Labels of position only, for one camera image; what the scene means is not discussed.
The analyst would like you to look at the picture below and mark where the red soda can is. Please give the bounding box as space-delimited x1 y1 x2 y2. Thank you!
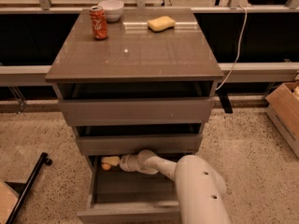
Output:
89 6 108 40

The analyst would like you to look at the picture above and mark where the white cable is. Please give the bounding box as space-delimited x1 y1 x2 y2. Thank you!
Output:
214 5 248 92

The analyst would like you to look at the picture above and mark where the small orange fruit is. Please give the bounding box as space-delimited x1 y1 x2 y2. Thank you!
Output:
101 163 111 171

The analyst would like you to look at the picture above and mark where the grey middle drawer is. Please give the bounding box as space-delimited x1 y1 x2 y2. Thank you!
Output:
76 123 202 156

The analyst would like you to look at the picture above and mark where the grey metal rail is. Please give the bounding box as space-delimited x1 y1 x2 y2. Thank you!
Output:
0 62 299 87

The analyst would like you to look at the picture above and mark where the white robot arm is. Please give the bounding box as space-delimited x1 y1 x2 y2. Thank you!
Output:
101 149 231 224

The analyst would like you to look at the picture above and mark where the yellow sponge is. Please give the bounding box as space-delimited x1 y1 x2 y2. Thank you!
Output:
147 16 176 32

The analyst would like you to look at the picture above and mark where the grey top drawer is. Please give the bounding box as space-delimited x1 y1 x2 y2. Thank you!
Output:
59 81 212 126

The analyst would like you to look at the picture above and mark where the black metal bar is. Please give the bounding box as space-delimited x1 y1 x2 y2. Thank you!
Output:
6 152 52 224

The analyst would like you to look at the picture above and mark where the grey drawer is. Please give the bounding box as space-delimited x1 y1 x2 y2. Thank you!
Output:
78 156 182 224
76 123 202 156
59 81 212 126

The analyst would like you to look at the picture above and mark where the white ceramic bowl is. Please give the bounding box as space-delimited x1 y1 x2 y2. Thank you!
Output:
99 0 124 21

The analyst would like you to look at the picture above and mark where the cardboard box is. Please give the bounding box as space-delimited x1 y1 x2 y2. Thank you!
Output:
266 81 299 157

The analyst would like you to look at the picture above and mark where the grey bottom drawer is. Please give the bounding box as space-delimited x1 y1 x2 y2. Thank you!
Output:
78 156 182 224

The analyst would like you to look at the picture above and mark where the grey drawer cabinet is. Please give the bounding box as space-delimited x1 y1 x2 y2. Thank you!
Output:
45 7 224 161

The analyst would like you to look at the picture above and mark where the wooden board corner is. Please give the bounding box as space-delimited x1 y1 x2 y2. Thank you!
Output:
0 180 19 224

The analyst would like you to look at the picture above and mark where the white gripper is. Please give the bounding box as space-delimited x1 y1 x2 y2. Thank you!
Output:
101 155 137 172

